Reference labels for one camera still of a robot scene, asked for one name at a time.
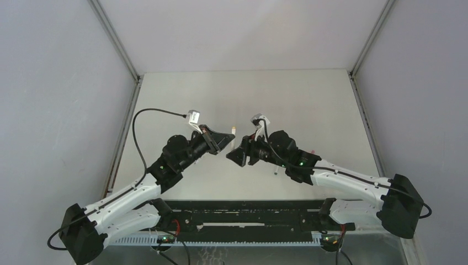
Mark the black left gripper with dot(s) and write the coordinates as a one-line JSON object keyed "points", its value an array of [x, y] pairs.
{"points": [[214, 141]]}

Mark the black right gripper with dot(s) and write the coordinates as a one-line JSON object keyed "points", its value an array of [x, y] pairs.
{"points": [[248, 148]]}

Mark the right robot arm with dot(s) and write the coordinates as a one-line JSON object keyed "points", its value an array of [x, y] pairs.
{"points": [[396, 202]]}

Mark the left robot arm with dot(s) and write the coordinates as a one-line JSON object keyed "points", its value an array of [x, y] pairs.
{"points": [[87, 231]]}

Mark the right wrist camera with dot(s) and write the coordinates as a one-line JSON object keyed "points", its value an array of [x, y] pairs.
{"points": [[260, 122]]}

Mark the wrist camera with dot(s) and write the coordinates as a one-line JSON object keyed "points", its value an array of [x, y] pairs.
{"points": [[260, 122], [192, 120]]}

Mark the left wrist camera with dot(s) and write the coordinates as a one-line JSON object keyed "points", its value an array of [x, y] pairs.
{"points": [[192, 120]]}

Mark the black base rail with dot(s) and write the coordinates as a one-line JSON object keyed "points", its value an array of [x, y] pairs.
{"points": [[257, 219]]}

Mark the white slotted cable duct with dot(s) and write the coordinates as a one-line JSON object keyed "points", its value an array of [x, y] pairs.
{"points": [[310, 239]]}

